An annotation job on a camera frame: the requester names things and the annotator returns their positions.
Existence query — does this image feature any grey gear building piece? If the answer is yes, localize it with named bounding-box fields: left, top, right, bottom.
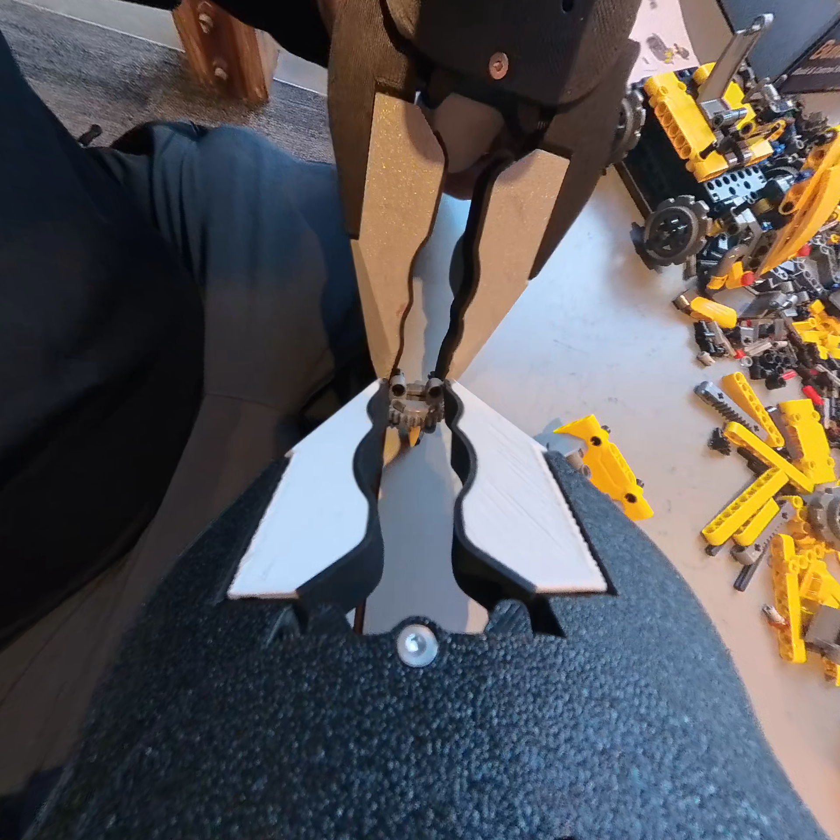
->
left=386, top=369, right=448, bottom=449

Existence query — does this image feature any yellow wedge building piece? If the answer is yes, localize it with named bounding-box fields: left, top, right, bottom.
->
left=538, top=413, right=655, bottom=522

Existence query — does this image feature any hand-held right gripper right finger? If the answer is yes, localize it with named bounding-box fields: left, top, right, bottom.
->
left=444, top=379, right=609, bottom=608

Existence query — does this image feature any yellow toy construction vehicle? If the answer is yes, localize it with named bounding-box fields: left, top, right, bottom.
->
left=613, top=12, right=840, bottom=296

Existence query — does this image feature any person's grey trouser leg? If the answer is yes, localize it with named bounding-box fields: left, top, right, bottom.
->
left=0, top=121, right=388, bottom=795

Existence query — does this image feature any grey desk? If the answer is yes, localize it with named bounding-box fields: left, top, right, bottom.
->
left=360, top=66, right=840, bottom=837

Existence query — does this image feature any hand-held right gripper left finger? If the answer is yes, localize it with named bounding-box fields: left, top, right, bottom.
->
left=226, top=377, right=391, bottom=618

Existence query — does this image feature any pile of yellow building pieces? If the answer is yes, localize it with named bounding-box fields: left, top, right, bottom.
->
left=672, top=289, right=840, bottom=686

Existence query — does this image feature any wooden table leg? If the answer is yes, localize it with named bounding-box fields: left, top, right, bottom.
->
left=172, top=0, right=281, bottom=105

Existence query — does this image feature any black printed box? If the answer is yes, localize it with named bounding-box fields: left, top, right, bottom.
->
left=718, top=0, right=840, bottom=96

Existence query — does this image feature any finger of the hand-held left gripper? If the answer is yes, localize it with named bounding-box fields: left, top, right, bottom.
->
left=350, top=91, right=448, bottom=382
left=435, top=148, right=571, bottom=383

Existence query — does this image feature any printed white paper sheet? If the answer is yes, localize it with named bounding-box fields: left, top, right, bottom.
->
left=626, top=0, right=729, bottom=70

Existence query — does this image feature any person's black jacket torso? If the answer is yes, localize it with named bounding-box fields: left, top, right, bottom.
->
left=0, top=29, right=207, bottom=647

